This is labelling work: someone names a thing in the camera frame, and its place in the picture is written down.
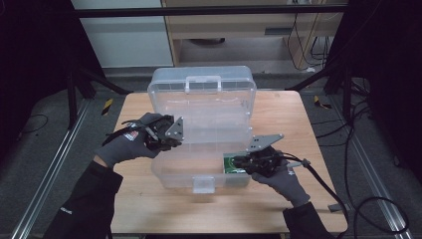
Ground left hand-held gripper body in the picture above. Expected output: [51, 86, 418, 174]
[144, 115, 185, 151]

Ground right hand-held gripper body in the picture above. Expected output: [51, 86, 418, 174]
[247, 133, 286, 178]

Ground green white carton box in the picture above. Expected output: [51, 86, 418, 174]
[222, 152, 249, 175]

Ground clear plastic storage box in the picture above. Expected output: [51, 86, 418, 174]
[146, 65, 259, 195]

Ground person's right hand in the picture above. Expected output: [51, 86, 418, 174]
[251, 161, 312, 209]

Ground person's left hand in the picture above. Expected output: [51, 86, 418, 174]
[94, 112, 164, 168]

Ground yellow black tape marker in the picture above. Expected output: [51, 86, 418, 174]
[313, 95, 332, 111]
[101, 98, 114, 117]

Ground black metal stand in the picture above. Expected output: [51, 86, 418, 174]
[66, 64, 133, 130]
[285, 64, 370, 124]

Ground white cabinet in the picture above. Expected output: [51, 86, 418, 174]
[71, 0, 174, 69]

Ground light wooden desk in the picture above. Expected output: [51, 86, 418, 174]
[161, 0, 349, 73]

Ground dark curtain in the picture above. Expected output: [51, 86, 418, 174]
[0, 0, 105, 162]
[327, 0, 422, 185]

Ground left hand-held gripper cable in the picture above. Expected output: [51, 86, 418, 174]
[102, 114, 167, 147]

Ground grey table edge bracket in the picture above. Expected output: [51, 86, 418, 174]
[327, 202, 351, 214]

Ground black floor cables bundle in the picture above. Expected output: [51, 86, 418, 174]
[312, 99, 376, 187]

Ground aluminium floor rail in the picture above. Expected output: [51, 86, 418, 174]
[327, 96, 414, 239]
[9, 99, 92, 239]

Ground black cables under desk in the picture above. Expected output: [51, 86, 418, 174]
[287, 13, 333, 73]

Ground thin black floor cable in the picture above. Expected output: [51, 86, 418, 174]
[19, 114, 50, 135]

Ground black horizontal frame bar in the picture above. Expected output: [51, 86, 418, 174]
[71, 5, 349, 19]

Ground black floor cable loop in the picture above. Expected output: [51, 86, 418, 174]
[352, 196, 410, 235]

